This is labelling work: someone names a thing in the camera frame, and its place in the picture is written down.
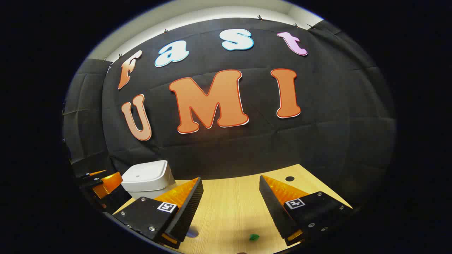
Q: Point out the white desktop garbage bin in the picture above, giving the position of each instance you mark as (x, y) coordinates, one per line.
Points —
(146, 176)

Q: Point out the wooden desktop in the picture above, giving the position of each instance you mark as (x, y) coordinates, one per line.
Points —
(229, 204)

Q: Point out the green paper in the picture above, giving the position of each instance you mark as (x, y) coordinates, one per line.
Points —
(254, 237)

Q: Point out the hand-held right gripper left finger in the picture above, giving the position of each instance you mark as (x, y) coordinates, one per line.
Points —
(189, 211)

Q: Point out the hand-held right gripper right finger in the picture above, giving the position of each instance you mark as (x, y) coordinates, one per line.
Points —
(273, 211)

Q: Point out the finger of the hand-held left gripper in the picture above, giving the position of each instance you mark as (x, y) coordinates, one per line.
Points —
(90, 175)
(109, 183)

